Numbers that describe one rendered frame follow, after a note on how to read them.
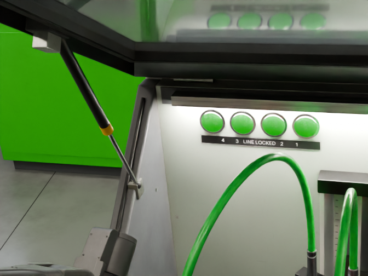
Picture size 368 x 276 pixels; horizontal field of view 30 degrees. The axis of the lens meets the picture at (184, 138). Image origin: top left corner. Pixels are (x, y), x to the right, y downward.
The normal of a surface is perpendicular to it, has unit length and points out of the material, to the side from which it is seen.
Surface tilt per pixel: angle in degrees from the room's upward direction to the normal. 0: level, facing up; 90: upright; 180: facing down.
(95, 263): 40
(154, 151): 90
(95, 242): 36
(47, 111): 90
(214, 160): 90
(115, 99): 90
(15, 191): 0
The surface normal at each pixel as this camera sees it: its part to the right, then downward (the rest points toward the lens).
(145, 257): 0.95, 0.06
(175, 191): -0.30, 0.44
